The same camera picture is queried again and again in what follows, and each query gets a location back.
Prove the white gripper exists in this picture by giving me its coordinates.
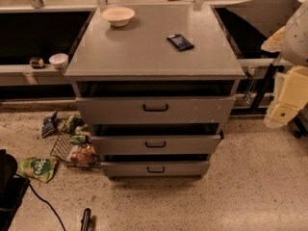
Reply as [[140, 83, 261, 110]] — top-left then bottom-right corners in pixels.
[[261, 26, 308, 128]]

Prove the grey top drawer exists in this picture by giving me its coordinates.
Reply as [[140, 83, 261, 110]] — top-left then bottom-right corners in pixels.
[[76, 96, 235, 124]]

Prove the grey drawer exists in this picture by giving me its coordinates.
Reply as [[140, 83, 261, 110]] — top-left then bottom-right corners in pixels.
[[76, 96, 235, 124], [91, 135, 220, 155], [101, 161, 210, 177]]

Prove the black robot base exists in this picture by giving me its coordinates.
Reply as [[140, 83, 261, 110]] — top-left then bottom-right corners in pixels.
[[0, 149, 30, 231]]

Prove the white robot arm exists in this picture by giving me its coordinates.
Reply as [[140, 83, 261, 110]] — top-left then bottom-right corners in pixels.
[[261, 0, 308, 128]]

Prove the grey drawer cabinet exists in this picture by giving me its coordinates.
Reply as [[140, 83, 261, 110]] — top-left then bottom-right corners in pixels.
[[64, 2, 245, 181]]

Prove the grey bottom drawer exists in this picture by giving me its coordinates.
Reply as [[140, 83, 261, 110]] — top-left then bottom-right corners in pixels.
[[101, 161, 210, 177]]

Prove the grey middle drawer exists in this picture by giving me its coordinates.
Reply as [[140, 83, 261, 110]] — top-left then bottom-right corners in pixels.
[[91, 135, 220, 155]]

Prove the dark blue snack packet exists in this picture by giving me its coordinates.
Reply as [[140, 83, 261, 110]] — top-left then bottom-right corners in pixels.
[[167, 34, 194, 51]]

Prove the large beige bowl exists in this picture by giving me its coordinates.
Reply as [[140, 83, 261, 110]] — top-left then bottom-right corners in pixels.
[[102, 7, 135, 27]]

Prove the red orange snack bag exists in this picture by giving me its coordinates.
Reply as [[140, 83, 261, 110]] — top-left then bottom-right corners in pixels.
[[69, 143, 96, 164]]

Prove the green snack bag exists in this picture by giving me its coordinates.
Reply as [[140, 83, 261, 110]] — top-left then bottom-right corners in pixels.
[[62, 115, 84, 134]]

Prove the small white bowl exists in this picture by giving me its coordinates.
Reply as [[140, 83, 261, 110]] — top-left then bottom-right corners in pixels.
[[49, 53, 68, 69]]

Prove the blue white snack bag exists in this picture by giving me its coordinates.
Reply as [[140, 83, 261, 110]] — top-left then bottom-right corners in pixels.
[[41, 111, 58, 138]]

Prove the black floor object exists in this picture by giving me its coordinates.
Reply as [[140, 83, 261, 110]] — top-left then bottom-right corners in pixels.
[[81, 208, 91, 231]]

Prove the yellow black tape measure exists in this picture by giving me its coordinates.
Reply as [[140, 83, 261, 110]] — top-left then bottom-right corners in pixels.
[[29, 57, 44, 68]]

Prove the green chip bag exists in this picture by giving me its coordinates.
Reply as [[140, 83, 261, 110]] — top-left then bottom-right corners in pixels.
[[17, 157, 57, 183]]

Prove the black wire basket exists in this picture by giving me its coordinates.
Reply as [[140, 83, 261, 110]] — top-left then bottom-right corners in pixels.
[[49, 125, 102, 170]]

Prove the black cable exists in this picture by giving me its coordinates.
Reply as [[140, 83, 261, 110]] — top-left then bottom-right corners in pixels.
[[28, 182, 67, 231]]

